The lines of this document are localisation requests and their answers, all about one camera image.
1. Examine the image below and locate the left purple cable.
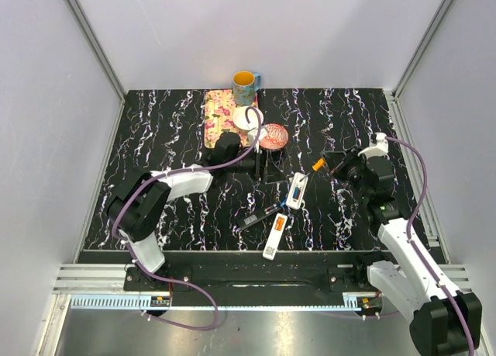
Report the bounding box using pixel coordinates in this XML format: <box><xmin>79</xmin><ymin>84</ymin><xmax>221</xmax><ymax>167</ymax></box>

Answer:
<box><xmin>111</xmin><ymin>106</ymin><xmax>261</xmax><ymax>332</ymax></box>

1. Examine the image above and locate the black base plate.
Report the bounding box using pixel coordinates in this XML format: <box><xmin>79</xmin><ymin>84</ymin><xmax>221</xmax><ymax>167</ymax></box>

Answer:
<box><xmin>122</xmin><ymin>250</ymin><xmax>400</xmax><ymax>309</ymax></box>

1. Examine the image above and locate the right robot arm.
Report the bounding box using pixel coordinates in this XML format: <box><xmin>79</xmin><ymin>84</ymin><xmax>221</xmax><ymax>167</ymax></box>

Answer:
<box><xmin>322</xmin><ymin>147</ymin><xmax>482</xmax><ymax>355</ymax></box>

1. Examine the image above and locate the purple cable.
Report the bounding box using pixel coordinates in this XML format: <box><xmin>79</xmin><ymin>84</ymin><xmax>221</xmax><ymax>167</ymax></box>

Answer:
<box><xmin>363</xmin><ymin>136</ymin><xmax>477</xmax><ymax>356</ymax></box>
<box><xmin>111</xmin><ymin>106</ymin><xmax>261</xmax><ymax>332</ymax></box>

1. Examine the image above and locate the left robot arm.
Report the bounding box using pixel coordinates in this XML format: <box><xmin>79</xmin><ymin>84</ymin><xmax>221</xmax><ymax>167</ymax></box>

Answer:
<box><xmin>105</xmin><ymin>125</ymin><xmax>288</xmax><ymax>291</ymax></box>

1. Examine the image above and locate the blue butterfly mug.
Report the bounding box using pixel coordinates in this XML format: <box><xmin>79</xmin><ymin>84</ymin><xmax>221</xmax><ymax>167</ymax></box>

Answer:
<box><xmin>232</xmin><ymin>71</ymin><xmax>261</xmax><ymax>106</ymax></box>

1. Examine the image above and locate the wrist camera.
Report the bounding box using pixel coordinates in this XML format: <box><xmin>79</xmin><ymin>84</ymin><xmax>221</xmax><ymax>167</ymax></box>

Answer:
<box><xmin>358</xmin><ymin>133</ymin><xmax>388</xmax><ymax>159</ymax></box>
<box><xmin>247</xmin><ymin>126</ymin><xmax>268</xmax><ymax>144</ymax></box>

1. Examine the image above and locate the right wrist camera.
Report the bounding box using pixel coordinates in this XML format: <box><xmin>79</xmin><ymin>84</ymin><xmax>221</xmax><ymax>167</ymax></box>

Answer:
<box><xmin>358</xmin><ymin>133</ymin><xmax>388</xmax><ymax>159</ymax></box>

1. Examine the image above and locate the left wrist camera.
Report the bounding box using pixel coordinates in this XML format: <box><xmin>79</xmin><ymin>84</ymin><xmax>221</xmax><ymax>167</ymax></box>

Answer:
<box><xmin>247</xmin><ymin>126</ymin><xmax>268</xmax><ymax>144</ymax></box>

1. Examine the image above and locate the yellow handled screwdriver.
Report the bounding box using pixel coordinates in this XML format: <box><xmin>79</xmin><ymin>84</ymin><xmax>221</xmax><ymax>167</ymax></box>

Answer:
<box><xmin>306</xmin><ymin>157</ymin><xmax>326</xmax><ymax>176</ymax></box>

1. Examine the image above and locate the white bowl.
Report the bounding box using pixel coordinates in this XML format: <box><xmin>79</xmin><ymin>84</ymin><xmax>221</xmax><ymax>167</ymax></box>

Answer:
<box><xmin>232</xmin><ymin>106</ymin><xmax>264</xmax><ymax>131</ymax></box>

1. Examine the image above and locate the orange patterned bowl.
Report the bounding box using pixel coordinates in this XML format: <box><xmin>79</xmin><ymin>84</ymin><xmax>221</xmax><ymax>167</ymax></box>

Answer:
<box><xmin>259</xmin><ymin>123</ymin><xmax>289</xmax><ymax>150</ymax></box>

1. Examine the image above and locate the black remote control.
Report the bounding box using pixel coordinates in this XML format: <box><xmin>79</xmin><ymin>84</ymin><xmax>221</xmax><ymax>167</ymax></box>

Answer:
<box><xmin>236</xmin><ymin>203</ymin><xmax>281</xmax><ymax>230</ymax></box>

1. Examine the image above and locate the white remote with orange label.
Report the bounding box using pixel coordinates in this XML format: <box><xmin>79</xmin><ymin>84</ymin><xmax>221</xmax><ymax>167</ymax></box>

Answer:
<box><xmin>262</xmin><ymin>213</ymin><xmax>288</xmax><ymax>261</ymax></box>

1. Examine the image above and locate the white remote control with batteries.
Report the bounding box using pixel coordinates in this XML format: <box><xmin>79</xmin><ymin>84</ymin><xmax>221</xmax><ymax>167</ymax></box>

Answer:
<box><xmin>285</xmin><ymin>172</ymin><xmax>308</xmax><ymax>210</ymax></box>

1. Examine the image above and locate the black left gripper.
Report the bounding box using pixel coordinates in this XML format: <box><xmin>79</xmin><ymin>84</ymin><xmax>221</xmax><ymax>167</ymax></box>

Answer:
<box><xmin>226</xmin><ymin>144</ymin><xmax>287</xmax><ymax>185</ymax></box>

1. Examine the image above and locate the floral rectangular tray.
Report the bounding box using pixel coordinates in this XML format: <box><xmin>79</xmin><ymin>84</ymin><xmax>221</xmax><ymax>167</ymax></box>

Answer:
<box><xmin>204</xmin><ymin>89</ymin><xmax>250</xmax><ymax>149</ymax></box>

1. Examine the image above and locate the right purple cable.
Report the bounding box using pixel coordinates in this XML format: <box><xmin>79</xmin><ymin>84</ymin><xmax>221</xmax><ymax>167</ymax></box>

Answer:
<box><xmin>363</xmin><ymin>136</ymin><xmax>477</xmax><ymax>356</ymax></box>

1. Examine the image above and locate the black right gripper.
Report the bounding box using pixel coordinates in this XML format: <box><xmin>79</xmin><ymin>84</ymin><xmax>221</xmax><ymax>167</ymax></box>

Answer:
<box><xmin>322</xmin><ymin>145</ymin><xmax>370</xmax><ymax>201</ymax></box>

